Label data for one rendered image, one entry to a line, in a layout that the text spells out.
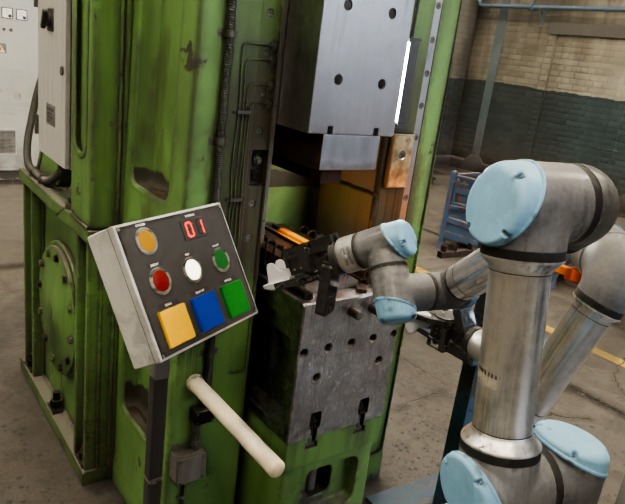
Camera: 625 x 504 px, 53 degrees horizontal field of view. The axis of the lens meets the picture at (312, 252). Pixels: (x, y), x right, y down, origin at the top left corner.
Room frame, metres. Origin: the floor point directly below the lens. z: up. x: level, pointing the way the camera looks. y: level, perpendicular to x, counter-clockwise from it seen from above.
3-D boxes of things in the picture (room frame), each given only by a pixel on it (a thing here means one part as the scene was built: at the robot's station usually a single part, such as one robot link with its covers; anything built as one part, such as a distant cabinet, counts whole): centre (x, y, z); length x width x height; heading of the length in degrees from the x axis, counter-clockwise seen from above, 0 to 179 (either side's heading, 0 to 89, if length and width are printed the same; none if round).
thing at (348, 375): (1.93, 0.02, 0.69); 0.56 x 0.38 x 0.45; 38
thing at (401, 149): (2.02, -0.24, 1.27); 0.09 x 0.02 x 0.17; 128
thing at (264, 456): (1.44, 0.15, 0.62); 0.44 x 0.05 x 0.05; 38
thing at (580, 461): (0.87, -0.43, 0.98); 0.13 x 0.12 x 0.14; 116
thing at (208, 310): (1.26, 0.21, 1.01); 0.07 x 0.05 x 0.07; 153
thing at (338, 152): (1.89, 0.06, 1.32); 0.42 x 0.20 x 0.10; 38
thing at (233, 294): (1.35, 0.16, 1.01); 0.07 x 0.05 x 0.07; 153
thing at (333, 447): (1.93, 0.02, 0.23); 0.55 x 0.37 x 0.47; 38
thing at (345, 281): (1.89, 0.06, 0.96); 0.42 x 0.20 x 0.09; 38
